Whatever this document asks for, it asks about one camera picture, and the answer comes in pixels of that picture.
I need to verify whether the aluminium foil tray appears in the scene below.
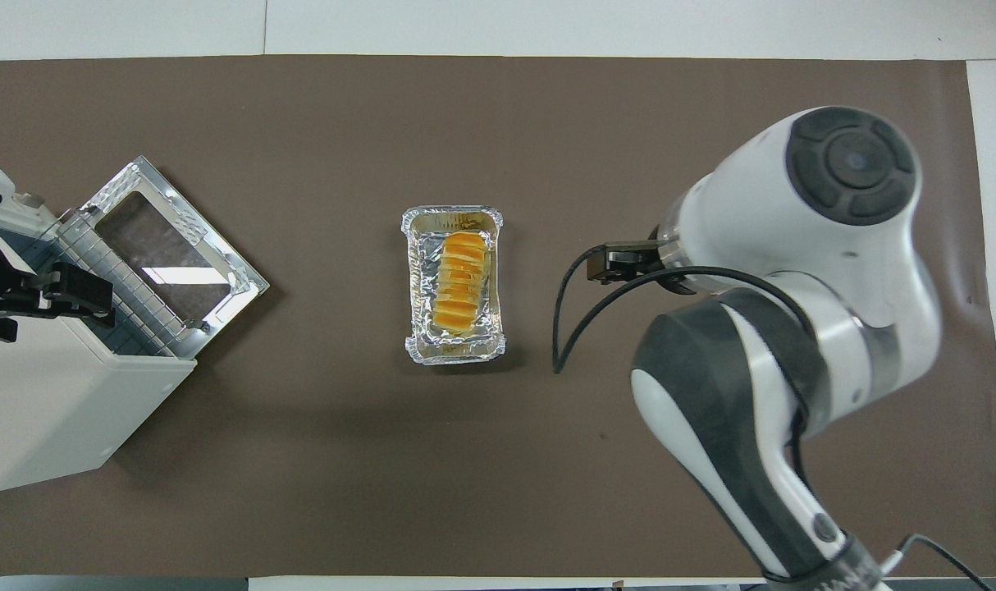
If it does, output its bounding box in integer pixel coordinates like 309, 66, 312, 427
400, 204, 507, 365

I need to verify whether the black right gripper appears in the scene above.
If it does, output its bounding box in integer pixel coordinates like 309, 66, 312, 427
588, 236, 702, 296

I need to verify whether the foil-lined glass oven door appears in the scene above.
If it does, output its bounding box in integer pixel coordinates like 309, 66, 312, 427
81, 156, 271, 360

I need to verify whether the white toaster oven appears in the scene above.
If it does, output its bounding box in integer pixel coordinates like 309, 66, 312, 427
0, 190, 197, 493

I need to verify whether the oven wire rack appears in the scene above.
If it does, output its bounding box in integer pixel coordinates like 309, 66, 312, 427
55, 207, 197, 360

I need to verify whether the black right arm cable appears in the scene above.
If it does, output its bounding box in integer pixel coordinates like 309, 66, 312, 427
551, 244, 995, 591

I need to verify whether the sliced yellow bread loaf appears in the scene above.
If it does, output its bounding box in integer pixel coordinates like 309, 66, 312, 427
432, 232, 492, 333

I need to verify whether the brown table mat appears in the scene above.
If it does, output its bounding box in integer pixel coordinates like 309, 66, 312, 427
0, 54, 996, 578

